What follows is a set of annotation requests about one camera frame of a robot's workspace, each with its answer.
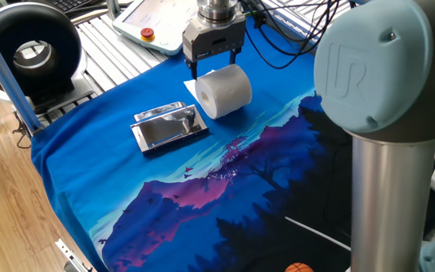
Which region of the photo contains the white cable tie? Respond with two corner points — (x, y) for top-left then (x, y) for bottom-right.
(284, 216), (353, 252)

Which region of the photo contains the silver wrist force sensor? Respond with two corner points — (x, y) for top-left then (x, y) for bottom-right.
(196, 0), (240, 28)

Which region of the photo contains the metal bracket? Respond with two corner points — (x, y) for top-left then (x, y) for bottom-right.
(54, 238), (94, 272)

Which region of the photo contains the blue mountain landscape cloth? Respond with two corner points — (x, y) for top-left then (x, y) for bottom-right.
(30, 14), (354, 272)

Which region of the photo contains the black cable bundle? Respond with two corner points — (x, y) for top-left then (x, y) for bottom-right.
(253, 0), (354, 56)

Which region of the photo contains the black round ring device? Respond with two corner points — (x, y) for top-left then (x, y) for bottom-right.
(0, 2), (96, 114)

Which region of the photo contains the black gripper cable green plug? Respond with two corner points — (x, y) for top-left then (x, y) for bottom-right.
(239, 0), (341, 71)

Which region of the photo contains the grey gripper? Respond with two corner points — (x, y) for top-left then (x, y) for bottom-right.
(181, 17), (247, 81)

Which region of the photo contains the shiny metal tray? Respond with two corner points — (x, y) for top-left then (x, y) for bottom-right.
(130, 100), (210, 154)

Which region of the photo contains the aluminium frame post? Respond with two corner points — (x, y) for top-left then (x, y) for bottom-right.
(0, 11), (45, 134)

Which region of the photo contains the white teach pendant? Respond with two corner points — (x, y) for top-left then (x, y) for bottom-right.
(112, 0), (199, 57)

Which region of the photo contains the small orange basketball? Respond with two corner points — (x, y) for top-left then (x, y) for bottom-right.
(284, 262), (315, 272)

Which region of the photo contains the white toilet paper roll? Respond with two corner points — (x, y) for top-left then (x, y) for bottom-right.
(183, 63), (253, 121)

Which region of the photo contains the black keyboard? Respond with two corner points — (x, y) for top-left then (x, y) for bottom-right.
(45, 0), (90, 12)

